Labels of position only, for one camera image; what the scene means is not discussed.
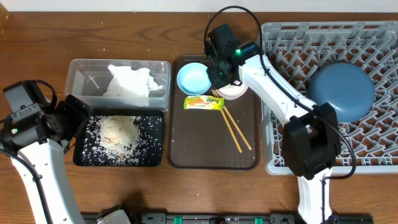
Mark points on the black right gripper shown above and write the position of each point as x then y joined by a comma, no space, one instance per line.
216,82

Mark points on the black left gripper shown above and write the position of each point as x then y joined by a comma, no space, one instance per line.
78,112

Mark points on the pile of rice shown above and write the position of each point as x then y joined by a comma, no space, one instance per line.
119,137

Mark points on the white napkin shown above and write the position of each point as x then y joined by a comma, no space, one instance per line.
133,86

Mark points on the dark blue plate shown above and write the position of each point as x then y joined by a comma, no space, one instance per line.
346,87

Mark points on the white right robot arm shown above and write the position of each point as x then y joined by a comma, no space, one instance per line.
310,143

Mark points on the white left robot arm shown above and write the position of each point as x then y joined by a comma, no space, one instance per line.
42,169

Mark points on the grey dishwasher rack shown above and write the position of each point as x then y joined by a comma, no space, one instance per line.
299,49

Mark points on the light blue small bowl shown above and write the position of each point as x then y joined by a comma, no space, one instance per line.
193,79

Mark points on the yellow green snack wrapper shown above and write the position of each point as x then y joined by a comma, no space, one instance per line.
203,102

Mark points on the wooden chopstick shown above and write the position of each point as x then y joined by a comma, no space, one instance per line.
230,118
223,113

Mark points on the black tray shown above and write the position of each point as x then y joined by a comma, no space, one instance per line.
121,140

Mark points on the clear plastic bin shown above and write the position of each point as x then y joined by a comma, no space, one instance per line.
88,80

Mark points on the brown serving tray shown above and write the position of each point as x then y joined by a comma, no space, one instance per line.
200,139

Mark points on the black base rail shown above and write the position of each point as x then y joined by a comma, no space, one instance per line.
161,218

